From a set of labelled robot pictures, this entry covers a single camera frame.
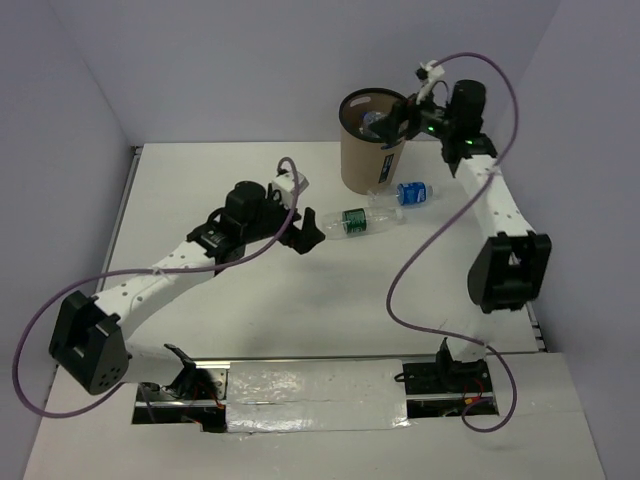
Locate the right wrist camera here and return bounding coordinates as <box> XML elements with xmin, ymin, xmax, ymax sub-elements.
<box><xmin>415</xmin><ymin>60</ymin><xmax>445</xmax><ymax>104</ymax></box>

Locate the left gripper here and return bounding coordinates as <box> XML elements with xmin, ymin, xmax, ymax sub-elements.
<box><xmin>241</xmin><ymin>188</ymin><xmax>324</xmax><ymax>254</ymax></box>

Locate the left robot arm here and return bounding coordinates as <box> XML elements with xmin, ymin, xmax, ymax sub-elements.
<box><xmin>49</xmin><ymin>172</ymin><xmax>325</xmax><ymax>399</ymax></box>

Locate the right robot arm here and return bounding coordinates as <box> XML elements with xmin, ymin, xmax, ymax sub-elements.
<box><xmin>385</xmin><ymin>79</ymin><xmax>552</xmax><ymax>395</ymax></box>

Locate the shiny silver foil sheet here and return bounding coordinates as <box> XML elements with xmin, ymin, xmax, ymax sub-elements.
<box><xmin>225</xmin><ymin>359</ymin><xmax>409</xmax><ymax>433</ymax></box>

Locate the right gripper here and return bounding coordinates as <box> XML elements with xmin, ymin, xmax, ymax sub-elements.
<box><xmin>370</xmin><ymin>81</ymin><xmax>457</xmax><ymax>146</ymax></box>

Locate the brown cylindrical paper bin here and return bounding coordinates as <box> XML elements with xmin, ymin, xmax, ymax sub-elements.
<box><xmin>338</xmin><ymin>88</ymin><xmax>405</xmax><ymax>194</ymax></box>

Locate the green label clear bottle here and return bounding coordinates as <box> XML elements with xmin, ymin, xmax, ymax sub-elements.
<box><xmin>321</xmin><ymin>207</ymin><xmax>405</xmax><ymax>240</ymax></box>

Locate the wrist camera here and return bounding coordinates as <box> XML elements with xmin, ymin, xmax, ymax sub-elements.
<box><xmin>271</xmin><ymin>172</ymin><xmax>309</xmax><ymax>207</ymax></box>
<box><xmin>415</xmin><ymin>60</ymin><xmax>445</xmax><ymax>104</ymax></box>

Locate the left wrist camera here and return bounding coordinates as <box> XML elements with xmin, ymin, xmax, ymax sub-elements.
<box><xmin>271</xmin><ymin>172</ymin><xmax>309</xmax><ymax>207</ymax></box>

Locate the blue label bottle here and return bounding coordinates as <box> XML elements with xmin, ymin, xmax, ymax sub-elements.
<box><xmin>367</xmin><ymin>181</ymin><xmax>435</xmax><ymax>208</ymax></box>
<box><xmin>359</xmin><ymin>111</ymin><xmax>393</xmax><ymax>141</ymax></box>

